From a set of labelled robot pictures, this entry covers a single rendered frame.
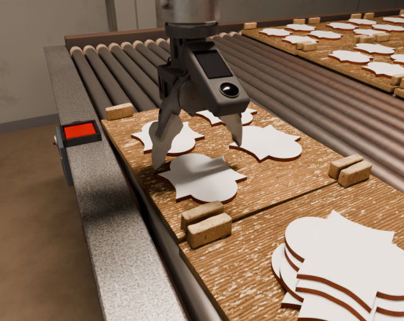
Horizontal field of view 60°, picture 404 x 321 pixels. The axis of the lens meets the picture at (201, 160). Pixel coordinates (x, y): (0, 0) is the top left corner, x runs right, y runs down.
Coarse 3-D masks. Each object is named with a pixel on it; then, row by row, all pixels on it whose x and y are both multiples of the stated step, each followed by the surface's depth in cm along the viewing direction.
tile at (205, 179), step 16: (176, 160) 60; (192, 160) 60; (208, 160) 60; (224, 160) 60; (160, 176) 56; (176, 176) 56; (192, 176) 56; (208, 176) 56; (224, 176) 56; (240, 176) 56; (176, 192) 52; (192, 192) 52; (208, 192) 52; (224, 192) 52
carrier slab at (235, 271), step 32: (320, 192) 54; (352, 192) 54; (384, 192) 54; (256, 224) 47; (288, 224) 47; (384, 224) 47; (192, 256) 43; (224, 256) 43; (256, 256) 43; (224, 288) 39; (256, 288) 39; (224, 320) 37; (256, 320) 35; (288, 320) 35
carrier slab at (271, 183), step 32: (128, 128) 72; (192, 128) 72; (224, 128) 72; (288, 128) 72; (128, 160) 62; (256, 160) 61; (320, 160) 61; (160, 192) 54; (256, 192) 54; (288, 192) 54
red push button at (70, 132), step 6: (72, 126) 75; (78, 126) 75; (84, 126) 75; (90, 126) 75; (66, 132) 72; (72, 132) 72; (78, 132) 72; (84, 132) 72; (90, 132) 72; (66, 138) 70
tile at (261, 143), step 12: (252, 132) 69; (264, 132) 69; (276, 132) 69; (252, 144) 65; (264, 144) 65; (276, 144) 65; (288, 144) 65; (264, 156) 61; (276, 156) 61; (288, 156) 61
